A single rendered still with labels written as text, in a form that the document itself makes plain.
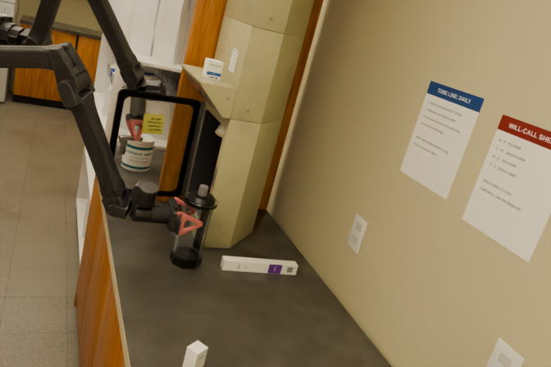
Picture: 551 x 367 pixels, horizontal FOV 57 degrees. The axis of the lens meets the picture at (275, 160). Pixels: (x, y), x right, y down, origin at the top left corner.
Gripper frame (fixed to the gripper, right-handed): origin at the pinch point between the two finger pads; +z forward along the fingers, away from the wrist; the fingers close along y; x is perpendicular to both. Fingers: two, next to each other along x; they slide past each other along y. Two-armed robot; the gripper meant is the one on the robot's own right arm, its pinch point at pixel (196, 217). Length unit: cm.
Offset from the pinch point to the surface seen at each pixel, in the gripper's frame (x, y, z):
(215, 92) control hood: -38.3, 10.4, -0.5
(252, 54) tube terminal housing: -53, 11, 8
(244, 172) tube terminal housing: -13.5, 10.1, 16.4
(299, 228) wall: 10, 20, 50
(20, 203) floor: 113, 234, -50
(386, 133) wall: -41, -14, 49
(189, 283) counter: 16.1, -12.8, -1.2
